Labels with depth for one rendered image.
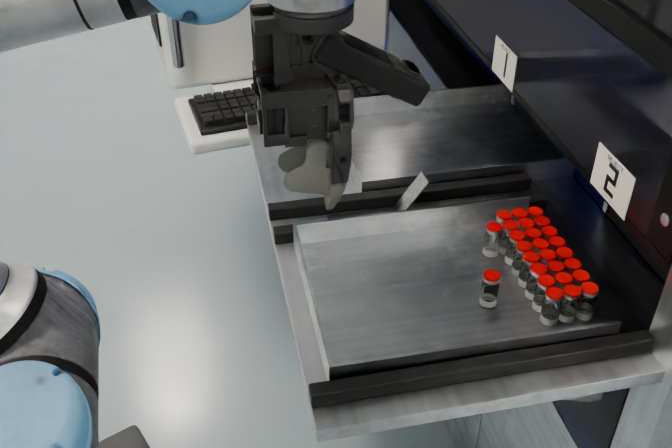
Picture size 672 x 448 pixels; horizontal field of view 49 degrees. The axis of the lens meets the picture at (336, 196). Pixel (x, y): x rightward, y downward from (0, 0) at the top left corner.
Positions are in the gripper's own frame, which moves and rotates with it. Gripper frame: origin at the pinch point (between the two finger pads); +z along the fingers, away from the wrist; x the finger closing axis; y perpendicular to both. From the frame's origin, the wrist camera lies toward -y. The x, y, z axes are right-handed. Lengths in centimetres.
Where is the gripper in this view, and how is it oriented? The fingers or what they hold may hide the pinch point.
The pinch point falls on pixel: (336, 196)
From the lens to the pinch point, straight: 74.6
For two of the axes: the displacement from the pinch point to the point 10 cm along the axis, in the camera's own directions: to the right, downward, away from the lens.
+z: 0.0, 8.2, 5.7
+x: 2.0, 5.6, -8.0
